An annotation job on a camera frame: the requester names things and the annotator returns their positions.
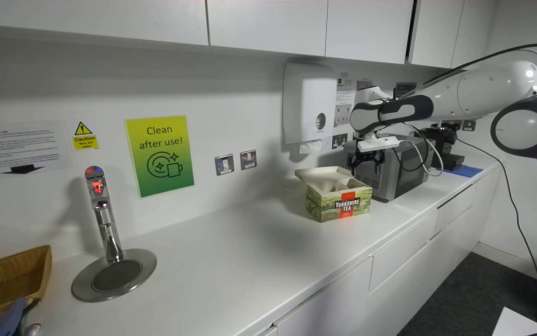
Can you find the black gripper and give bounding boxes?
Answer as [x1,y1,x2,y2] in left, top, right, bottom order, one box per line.
[362,150,396,180]

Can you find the stainless steel box appliance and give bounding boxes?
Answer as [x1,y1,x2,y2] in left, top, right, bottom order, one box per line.
[349,139,433,204]

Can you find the green cardboard tea box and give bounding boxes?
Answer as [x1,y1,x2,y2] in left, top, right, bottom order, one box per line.
[293,165,375,225]

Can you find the white poster with grey picture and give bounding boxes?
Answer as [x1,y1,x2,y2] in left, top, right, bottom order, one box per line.
[332,74,358,131]

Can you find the black coffee machine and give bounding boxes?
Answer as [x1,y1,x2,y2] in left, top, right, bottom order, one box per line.
[426,122,467,172]

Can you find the flat blue cloth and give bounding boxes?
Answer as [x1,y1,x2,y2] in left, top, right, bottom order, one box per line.
[444,163,485,182]

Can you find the white paper towel dispenser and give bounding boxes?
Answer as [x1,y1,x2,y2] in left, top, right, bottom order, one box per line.
[282,60,340,156]

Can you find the white base cabinet run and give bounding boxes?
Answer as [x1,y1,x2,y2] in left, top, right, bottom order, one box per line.
[243,165,508,336]

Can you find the white upper cabinet door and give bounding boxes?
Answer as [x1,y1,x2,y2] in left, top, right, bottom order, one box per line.
[413,0,498,72]
[207,0,330,59]
[327,0,414,68]
[0,0,211,47]

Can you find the white paper sheet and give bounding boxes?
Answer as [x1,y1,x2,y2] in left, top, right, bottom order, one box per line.
[491,307,537,336]

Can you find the green clean after use sign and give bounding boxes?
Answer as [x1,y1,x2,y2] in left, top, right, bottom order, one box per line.
[125,115,196,200]

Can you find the chrome boiling water tap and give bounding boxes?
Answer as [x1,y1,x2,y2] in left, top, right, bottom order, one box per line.
[82,165,125,268]

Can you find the round steel drain plate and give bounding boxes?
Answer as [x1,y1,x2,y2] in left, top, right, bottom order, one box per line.
[69,249,159,305]

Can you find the yellow warning sticker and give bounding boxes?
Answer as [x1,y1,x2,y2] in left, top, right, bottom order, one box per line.
[71,120,101,152]

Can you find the crumpled blue cloth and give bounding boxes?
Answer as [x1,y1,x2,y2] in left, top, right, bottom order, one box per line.
[0,298,32,336]

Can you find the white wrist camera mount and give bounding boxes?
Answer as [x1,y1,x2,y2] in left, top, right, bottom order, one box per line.
[357,135,403,154]

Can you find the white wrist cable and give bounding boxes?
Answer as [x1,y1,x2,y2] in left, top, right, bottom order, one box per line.
[403,126,446,182]

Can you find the dark rectangular wall panel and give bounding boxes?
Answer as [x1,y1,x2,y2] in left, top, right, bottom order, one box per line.
[394,83,418,102]

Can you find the thin black hanging cable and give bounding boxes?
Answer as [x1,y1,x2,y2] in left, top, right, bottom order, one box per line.
[455,137,537,284]

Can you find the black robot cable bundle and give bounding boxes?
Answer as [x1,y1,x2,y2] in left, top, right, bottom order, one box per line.
[426,42,537,258]

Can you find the white printed wall notice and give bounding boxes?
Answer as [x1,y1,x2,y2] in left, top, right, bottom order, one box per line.
[0,128,68,178]

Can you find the small black wall label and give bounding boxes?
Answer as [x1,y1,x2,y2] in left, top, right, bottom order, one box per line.
[6,163,43,176]

